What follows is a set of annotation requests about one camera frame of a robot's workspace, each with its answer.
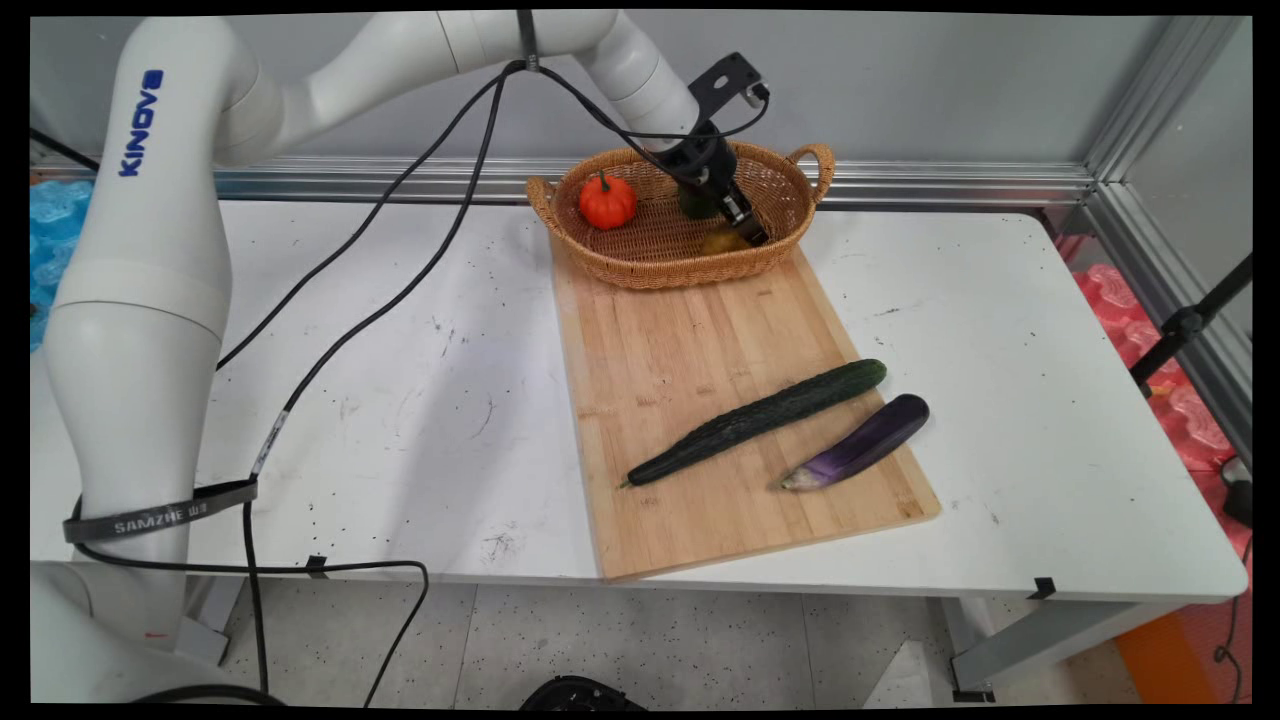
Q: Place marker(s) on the aluminium horizontal frame rail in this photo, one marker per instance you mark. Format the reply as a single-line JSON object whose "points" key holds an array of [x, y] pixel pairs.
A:
{"points": [[900, 183]]}

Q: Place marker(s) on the small black box device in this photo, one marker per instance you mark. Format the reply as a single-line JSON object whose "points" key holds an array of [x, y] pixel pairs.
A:
{"points": [[1240, 500]]}

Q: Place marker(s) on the wooden cutting board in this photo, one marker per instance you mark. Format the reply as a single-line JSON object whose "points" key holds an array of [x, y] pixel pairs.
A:
{"points": [[700, 400]]}

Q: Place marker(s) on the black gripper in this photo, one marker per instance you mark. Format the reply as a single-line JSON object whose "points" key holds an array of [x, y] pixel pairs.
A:
{"points": [[703, 160]]}

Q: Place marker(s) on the purple eggplant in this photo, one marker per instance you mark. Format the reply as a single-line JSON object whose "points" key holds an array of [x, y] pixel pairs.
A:
{"points": [[865, 442]]}

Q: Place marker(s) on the orange floor mat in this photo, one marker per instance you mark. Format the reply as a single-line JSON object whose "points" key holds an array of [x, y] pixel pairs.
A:
{"points": [[1165, 660]]}

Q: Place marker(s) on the green bell pepper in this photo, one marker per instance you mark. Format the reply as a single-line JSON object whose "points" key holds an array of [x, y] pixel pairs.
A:
{"points": [[692, 206]]}

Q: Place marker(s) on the yellow bell pepper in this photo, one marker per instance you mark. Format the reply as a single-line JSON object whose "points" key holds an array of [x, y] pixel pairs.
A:
{"points": [[722, 242]]}

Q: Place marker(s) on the aluminium side frame rail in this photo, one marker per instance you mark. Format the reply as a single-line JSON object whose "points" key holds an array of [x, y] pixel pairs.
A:
{"points": [[1175, 290]]}

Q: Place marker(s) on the blue bubble wrap sheet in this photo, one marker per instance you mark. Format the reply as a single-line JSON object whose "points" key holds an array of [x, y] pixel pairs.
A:
{"points": [[55, 240]]}

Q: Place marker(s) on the dark green cucumber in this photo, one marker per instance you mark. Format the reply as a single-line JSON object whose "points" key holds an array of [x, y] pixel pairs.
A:
{"points": [[760, 418]]}

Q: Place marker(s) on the grey table leg frame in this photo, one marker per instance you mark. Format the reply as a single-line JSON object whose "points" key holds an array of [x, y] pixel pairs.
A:
{"points": [[1040, 635]]}

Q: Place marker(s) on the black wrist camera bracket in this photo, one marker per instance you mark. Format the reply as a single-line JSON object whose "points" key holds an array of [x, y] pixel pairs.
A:
{"points": [[728, 80]]}

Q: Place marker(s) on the black tripod stand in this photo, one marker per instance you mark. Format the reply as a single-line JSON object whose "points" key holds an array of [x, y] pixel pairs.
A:
{"points": [[1185, 325]]}

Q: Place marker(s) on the woven wicker basket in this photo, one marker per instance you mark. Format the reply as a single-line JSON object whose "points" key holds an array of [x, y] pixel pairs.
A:
{"points": [[650, 250]]}

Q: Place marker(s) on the aluminium upright frame post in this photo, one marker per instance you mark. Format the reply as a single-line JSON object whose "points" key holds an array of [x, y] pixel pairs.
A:
{"points": [[1160, 95]]}

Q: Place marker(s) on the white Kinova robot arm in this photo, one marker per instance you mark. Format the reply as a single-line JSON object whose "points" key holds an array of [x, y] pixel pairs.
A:
{"points": [[150, 300]]}

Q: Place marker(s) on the orange toy pumpkin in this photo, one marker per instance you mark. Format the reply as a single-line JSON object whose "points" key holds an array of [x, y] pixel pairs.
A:
{"points": [[607, 202]]}

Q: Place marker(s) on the black table edge clip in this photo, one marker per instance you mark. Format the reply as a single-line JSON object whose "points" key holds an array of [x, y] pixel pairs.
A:
{"points": [[317, 565], [1042, 588]]}

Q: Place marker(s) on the black round floor object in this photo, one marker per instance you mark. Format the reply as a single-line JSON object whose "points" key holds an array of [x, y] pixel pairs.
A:
{"points": [[580, 694]]}

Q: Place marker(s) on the pink foam sheet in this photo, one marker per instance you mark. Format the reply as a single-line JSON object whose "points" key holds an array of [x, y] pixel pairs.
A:
{"points": [[1165, 380]]}

